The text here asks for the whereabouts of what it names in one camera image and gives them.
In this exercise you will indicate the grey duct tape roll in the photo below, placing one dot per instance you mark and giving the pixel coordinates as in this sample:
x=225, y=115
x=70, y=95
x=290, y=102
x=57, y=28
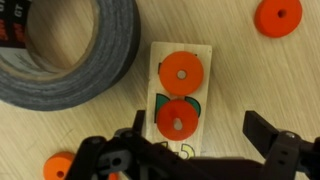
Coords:
x=57, y=54

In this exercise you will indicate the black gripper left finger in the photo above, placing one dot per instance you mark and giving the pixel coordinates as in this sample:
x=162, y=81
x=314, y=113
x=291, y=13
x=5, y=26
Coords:
x=138, y=124

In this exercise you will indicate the wooden peg board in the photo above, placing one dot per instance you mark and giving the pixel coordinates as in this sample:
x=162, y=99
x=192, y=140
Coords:
x=177, y=96

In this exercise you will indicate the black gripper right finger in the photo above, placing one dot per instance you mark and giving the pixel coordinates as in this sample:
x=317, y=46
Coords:
x=259, y=132

